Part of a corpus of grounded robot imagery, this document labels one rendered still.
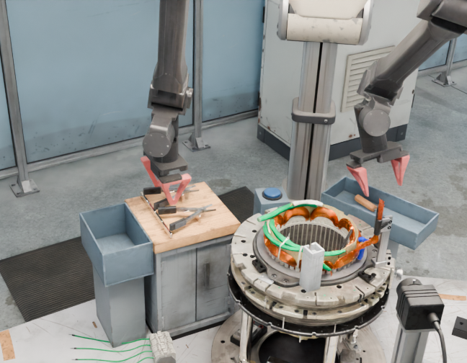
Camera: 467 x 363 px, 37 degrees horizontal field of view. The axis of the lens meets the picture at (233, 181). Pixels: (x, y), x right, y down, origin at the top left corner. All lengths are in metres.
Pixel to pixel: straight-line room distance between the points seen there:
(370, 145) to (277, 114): 2.37
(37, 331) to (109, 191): 2.01
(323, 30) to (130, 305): 0.76
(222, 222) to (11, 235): 2.00
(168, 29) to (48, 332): 0.79
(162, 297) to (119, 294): 0.10
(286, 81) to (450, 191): 1.05
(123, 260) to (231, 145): 2.66
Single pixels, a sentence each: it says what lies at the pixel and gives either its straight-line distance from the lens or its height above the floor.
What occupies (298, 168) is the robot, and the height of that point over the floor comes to 1.02.
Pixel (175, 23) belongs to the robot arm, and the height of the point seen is 1.53.
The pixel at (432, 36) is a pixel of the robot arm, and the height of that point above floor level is 1.53.
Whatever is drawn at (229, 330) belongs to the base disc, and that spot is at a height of 0.80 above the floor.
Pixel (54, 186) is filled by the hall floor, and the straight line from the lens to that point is 3.74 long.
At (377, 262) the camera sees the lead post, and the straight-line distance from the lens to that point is 1.40.
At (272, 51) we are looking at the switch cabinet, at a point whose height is 0.58.
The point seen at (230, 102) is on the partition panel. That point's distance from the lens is 4.07.
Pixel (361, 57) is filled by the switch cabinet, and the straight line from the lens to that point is 3.79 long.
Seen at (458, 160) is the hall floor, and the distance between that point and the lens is 4.23.
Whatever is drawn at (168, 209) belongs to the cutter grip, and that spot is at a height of 1.09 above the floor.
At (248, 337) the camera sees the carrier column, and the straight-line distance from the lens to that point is 1.51.
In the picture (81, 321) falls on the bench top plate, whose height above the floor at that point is 0.78.
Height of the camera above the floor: 1.94
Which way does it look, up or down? 31 degrees down
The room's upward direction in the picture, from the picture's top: 2 degrees clockwise
